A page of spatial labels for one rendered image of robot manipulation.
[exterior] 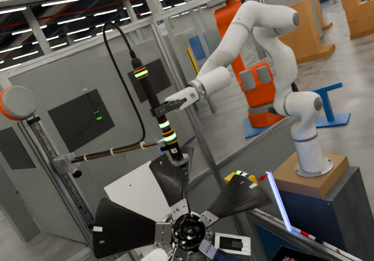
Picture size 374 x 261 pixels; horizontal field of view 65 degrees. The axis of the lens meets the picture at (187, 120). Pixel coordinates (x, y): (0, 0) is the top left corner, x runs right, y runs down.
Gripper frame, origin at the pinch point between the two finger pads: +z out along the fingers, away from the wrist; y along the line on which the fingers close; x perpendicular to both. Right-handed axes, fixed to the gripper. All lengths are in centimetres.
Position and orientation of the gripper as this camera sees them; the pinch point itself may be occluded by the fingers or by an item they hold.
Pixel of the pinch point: (158, 111)
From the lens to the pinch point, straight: 104.4
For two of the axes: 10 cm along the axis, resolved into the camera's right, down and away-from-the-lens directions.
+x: -3.9, -8.9, -2.5
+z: -8.1, 4.6, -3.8
